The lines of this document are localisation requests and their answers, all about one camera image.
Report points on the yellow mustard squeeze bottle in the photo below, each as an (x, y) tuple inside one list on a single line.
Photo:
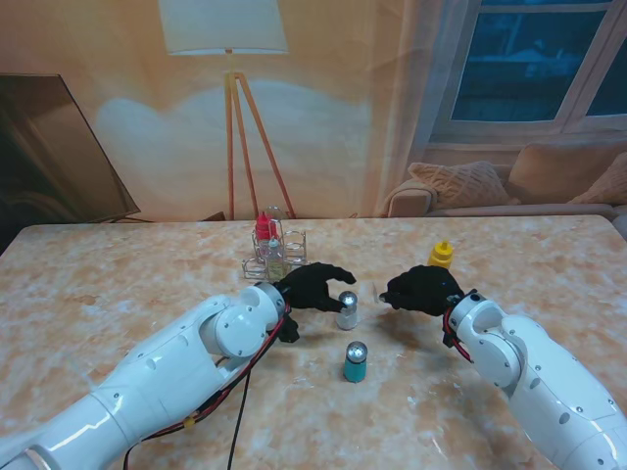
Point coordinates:
[(439, 257)]

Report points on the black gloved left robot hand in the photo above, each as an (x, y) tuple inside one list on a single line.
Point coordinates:
[(308, 291)]

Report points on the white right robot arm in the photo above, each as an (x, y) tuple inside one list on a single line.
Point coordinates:
[(548, 391)]

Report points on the clear olive oil bottle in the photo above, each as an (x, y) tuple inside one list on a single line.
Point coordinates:
[(275, 259)]

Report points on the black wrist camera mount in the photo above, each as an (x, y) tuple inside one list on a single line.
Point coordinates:
[(448, 340), (290, 330)]

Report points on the white shaker with silver cap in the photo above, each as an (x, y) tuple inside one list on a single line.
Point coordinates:
[(348, 318)]

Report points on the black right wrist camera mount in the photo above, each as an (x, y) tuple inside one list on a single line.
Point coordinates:
[(448, 340)]

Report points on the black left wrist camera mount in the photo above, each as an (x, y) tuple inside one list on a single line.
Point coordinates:
[(290, 330)]

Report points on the tripod floor lamp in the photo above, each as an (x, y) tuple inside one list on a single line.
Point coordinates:
[(223, 24)]

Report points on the red tomato ketchup bottle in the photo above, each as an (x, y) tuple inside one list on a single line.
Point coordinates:
[(263, 230)]

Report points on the knitted beige cushion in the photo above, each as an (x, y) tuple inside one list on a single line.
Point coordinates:
[(460, 183)]

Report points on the teal shaker with silver cap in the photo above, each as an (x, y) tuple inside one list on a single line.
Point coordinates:
[(355, 367)]

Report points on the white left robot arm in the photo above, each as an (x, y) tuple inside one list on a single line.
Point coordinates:
[(161, 382)]

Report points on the white framed window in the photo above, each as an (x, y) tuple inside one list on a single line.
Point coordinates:
[(514, 63)]

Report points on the beige sofa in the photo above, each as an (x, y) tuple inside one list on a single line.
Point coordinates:
[(539, 205)]

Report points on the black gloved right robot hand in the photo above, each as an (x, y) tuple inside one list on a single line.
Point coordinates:
[(421, 289)]

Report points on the dark flat television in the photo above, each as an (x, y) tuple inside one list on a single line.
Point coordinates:
[(44, 156)]

